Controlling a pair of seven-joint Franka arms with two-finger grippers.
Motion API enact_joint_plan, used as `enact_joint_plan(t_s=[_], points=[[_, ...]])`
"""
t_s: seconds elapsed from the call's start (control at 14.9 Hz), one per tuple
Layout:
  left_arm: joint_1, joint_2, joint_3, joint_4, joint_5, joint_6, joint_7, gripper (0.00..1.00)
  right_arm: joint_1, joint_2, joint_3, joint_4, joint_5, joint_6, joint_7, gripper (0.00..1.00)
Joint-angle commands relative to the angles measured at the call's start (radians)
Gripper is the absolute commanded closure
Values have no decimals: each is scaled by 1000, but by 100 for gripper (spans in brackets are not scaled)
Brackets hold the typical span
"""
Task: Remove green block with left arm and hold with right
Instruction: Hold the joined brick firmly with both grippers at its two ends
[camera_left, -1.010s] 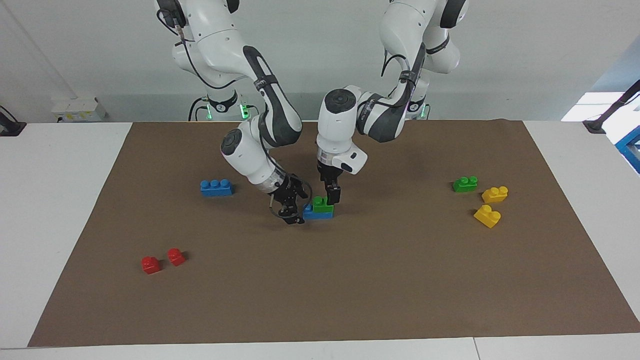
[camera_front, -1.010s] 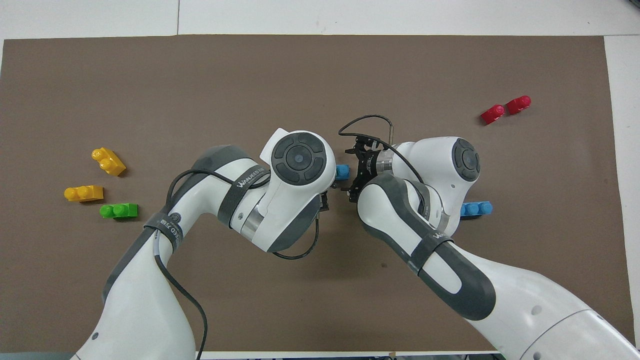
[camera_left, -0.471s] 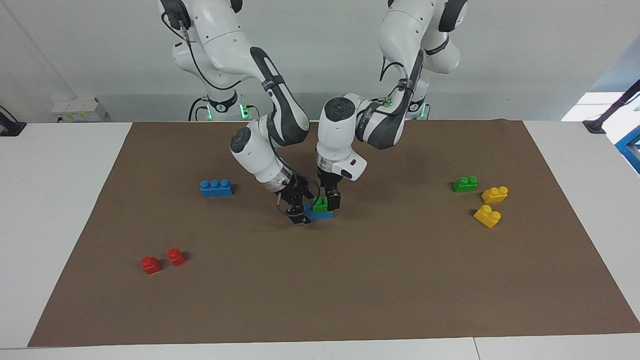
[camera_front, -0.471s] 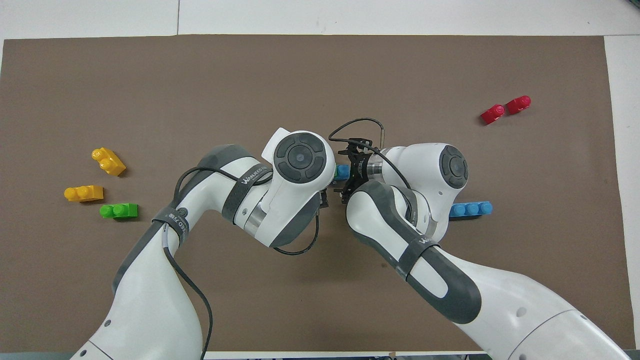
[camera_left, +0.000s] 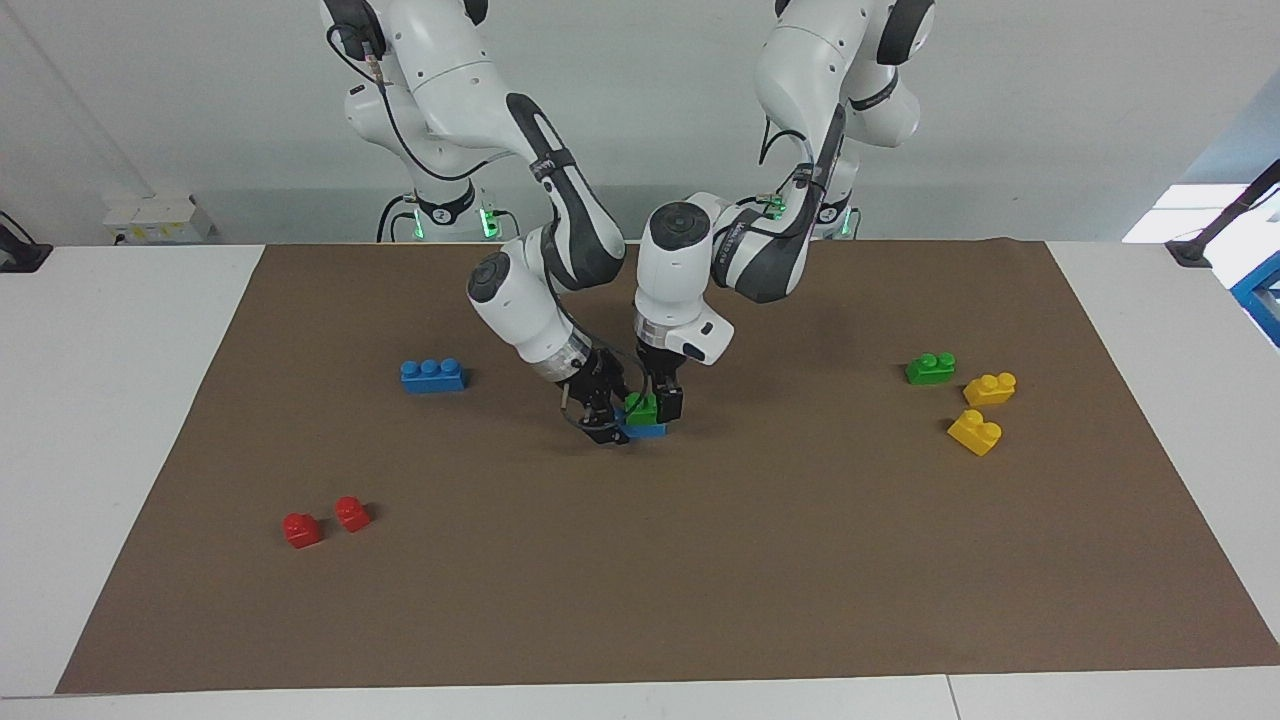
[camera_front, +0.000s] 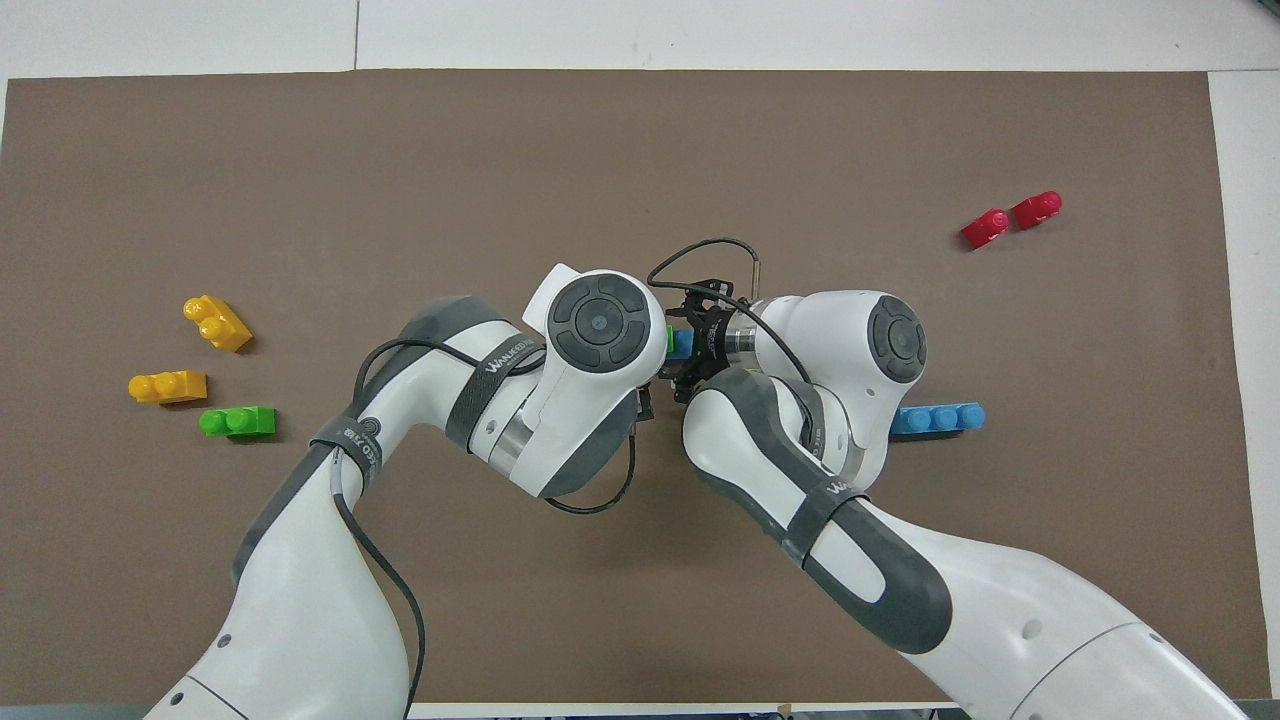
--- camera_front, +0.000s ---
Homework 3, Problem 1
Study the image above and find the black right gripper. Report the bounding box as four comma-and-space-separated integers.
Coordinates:
675, 283, 741, 404

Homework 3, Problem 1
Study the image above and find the red one-stud block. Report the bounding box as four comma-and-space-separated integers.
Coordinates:
1012, 191, 1064, 231
960, 209, 1012, 251

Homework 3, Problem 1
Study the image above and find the yellow two-stud block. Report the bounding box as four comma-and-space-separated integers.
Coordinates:
128, 370, 209, 405
183, 295, 254, 354

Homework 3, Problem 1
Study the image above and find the brown paper mat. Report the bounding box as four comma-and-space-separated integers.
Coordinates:
0, 68, 1273, 707

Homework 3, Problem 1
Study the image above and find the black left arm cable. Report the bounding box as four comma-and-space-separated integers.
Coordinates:
333, 338, 638, 720

